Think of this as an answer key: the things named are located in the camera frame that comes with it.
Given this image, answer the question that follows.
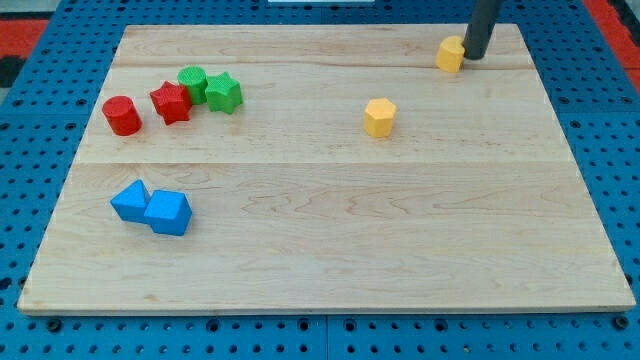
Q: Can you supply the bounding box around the blue cube block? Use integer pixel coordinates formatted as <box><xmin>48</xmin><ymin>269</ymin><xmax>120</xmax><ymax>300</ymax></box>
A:
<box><xmin>143</xmin><ymin>190</ymin><xmax>192</xmax><ymax>236</ymax></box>

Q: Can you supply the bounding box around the red star block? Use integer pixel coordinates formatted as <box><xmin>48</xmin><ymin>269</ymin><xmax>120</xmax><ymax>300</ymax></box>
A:
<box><xmin>150</xmin><ymin>81</ymin><xmax>192</xmax><ymax>126</ymax></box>

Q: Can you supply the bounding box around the yellow heart block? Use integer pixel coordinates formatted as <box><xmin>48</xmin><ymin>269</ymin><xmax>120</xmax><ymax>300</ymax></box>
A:
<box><xmin>436</xmin><ymin>35</ymin><xmax>465</xmax><ymax>73</ymax></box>

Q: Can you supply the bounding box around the green cylinder block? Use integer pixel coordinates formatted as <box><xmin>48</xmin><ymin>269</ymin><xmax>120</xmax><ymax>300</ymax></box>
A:
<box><xmin>177</xmin><ymin>66</ymin><xmax>207</xmax><ymax>105</ymax></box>

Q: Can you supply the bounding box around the blue triangle block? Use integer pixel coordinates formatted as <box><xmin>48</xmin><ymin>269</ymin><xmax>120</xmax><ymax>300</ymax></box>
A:
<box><xmin>110</xmin><ymin>179</ymin><xmax>150</xmax><ymax>223</ymax></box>

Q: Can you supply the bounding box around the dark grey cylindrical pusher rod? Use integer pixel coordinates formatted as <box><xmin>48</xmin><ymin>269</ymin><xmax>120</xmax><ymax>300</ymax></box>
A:
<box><xmin>463</xmin><ymin>0</ymin><xmax>503</xmax><ymax>60</ymax></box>

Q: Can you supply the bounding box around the light wooden board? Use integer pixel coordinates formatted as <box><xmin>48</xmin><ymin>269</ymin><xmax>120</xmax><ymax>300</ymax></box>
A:
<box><xmin>18</xmin><ymin>24</ymin><xmax>636</xmax><ymax>316</ymax></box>

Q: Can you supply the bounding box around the red cylinder block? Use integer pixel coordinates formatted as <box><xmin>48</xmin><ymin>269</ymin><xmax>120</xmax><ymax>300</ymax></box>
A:
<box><xmin>102</xmin><ymin>95</ymin><xmax>142</xmax><ymax>136</ymax></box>

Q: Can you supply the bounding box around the green star block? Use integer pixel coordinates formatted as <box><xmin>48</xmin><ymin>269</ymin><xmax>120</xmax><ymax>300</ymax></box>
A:
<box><xmin>205</xmin><ymin>72</ymin><xmax>243</xmax><ymax>114</ymax></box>

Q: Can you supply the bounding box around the yellow hexagon block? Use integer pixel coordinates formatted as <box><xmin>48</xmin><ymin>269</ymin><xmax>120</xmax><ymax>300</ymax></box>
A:
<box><xmin>363</xmin><ymin>98</ymin><xmax>397</xmax><ymax>138</ymax></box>

